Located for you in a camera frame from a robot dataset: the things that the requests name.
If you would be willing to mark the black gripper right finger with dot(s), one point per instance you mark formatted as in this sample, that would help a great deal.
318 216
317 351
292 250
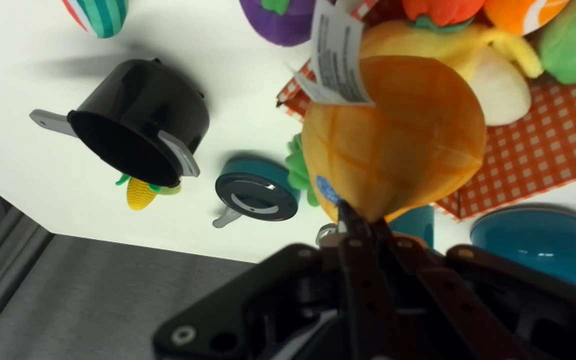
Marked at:
450 319

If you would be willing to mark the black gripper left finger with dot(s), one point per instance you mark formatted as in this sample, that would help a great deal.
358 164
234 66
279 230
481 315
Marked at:
364 290

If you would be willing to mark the orange pineapple plush toy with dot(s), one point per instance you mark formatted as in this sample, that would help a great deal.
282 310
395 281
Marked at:
384 133

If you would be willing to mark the teal toy pot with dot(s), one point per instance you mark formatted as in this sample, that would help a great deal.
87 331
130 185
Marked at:
541 237

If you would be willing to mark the red checkered cardboard box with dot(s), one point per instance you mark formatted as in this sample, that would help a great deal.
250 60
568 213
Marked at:
529 157

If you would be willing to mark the yellow corn plush toy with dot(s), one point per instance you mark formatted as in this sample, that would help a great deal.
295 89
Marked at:
141 194

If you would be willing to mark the banana plush toy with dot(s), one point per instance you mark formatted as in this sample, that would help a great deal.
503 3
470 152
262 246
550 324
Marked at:
495 63

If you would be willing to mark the black toy pot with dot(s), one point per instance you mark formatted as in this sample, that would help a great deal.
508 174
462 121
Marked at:
144 119

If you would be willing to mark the purple eggplant plush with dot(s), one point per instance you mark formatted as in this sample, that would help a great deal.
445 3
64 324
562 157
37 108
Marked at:
282 22

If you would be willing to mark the red tomato plush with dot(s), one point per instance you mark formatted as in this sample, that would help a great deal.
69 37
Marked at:
440 14

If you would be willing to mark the watermelon slice plush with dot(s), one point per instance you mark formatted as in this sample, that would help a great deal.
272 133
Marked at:
103 19

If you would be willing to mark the teal pan lid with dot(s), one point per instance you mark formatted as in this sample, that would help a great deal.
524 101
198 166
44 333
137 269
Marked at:
256 188

